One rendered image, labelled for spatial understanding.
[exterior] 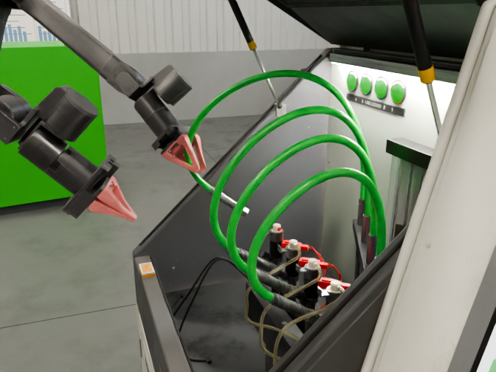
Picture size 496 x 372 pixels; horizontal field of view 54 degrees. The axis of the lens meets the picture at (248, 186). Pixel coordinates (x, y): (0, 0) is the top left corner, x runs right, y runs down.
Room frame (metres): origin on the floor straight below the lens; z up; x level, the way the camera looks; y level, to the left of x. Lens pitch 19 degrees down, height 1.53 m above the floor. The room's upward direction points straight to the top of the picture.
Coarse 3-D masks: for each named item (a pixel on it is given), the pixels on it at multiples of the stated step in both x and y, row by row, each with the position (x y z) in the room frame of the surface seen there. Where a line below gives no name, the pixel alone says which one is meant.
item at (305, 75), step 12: (264, 72) 0.99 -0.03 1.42; (276, 72) 0.98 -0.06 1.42; (288, 72) 0.98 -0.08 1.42; (300, 72) 0.98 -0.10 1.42; (240, 84) 0.99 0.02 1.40; (324, 84) 0.98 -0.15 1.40; (216, 96) 0.99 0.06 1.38; (336, 96) 0.98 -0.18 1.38; (204, 108) 0.99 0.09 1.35; (348, 108) 0.97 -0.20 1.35; (192, 132) 0.99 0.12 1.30; (360, 168) 0.98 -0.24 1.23; (360, 192) 0.97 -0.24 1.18
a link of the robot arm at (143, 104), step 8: (152, 88) 1.06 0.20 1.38; (144, 96) 1.05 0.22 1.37; (152, 96) 1.05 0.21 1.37; (160, 96) 1.05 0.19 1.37; (136, 104) 1.05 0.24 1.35; (144, 104) 1.04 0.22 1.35; (152, 104) 1.04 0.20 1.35; (160, 104) 1.04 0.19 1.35; (168, 104) 1.06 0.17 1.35; (144, 112) 1.03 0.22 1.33; (152, 112) 1.03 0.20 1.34; (144, 120) 1.04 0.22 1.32
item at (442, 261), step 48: (480, 48) 0.60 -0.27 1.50; (480, 96) 0.56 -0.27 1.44; (480, 144) 0.53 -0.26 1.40; (432, 192) 0.58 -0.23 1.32; (480, 192) 0.51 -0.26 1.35; (432, 240) 0.54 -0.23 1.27; (480, 240) 0.48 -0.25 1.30; (432, 288) 0.51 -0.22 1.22; (384, 336) 0.56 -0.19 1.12; (432, 336) 0.49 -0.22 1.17
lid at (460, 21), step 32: (288, 0) 1.23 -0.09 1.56; (320, 0) 1.07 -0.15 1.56; (352, 0) 0.95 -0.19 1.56; (384, 0) 0.86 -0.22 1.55; (448, 0) 0.72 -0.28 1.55; (480, 0) 0.68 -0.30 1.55; (320, 32) 1.30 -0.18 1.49; (352, 32) 1.14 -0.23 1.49; (384, 32) 1.01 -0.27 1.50; (448, 32) 0.83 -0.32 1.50
